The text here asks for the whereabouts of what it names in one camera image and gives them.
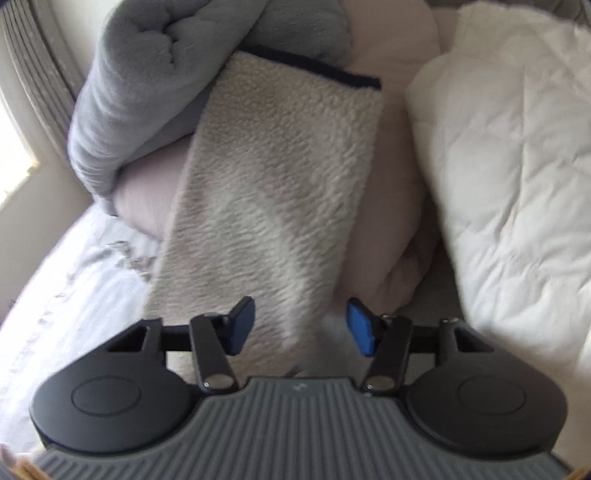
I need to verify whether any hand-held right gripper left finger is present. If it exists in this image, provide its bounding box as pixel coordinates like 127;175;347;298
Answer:
107;296;257;394

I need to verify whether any grey fleece blanket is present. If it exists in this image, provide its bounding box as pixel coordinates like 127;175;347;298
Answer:
68;0;356;217

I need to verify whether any grey patterned curtain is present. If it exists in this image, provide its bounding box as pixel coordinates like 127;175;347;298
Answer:
0;0;121;153

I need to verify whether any pink pillow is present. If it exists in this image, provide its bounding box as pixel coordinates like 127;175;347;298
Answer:
113;0;441;319

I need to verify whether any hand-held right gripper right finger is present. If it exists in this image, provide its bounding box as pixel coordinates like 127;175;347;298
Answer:
346;298;492;394

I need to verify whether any beige sherpa fleece garment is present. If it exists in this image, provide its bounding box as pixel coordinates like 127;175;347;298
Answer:
143;50;385;379

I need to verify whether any window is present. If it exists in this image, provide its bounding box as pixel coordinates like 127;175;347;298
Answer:
0;88;40;208

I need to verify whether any white quilted duvet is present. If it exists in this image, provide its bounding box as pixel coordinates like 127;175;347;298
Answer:
405;0;591;370

